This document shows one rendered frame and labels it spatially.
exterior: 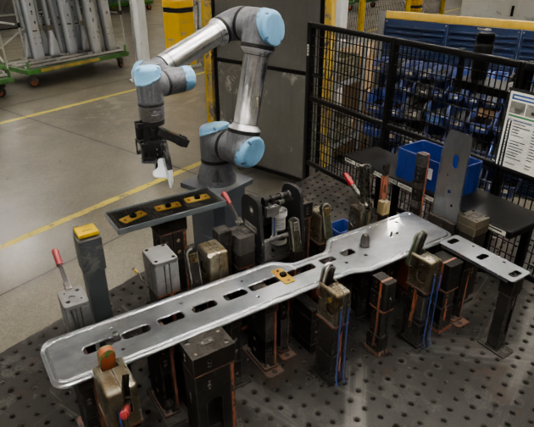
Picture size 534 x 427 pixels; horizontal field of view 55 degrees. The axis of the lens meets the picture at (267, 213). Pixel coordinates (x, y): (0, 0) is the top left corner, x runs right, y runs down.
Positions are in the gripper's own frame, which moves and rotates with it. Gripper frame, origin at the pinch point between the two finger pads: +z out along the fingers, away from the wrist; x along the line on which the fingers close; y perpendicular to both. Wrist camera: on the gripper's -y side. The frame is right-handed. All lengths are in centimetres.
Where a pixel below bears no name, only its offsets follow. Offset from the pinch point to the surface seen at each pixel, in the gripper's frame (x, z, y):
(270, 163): -222, 103, -159
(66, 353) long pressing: 36, 26, 40
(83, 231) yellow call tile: 3.8, 9.7, 27.5
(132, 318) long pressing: 29.8, 25.8, 21.8
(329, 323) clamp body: 50, 33, -30
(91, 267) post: 6.1, 21.0, 27.5
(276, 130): -213, 71, -160
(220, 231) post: 12.9, 16.0, -12.7
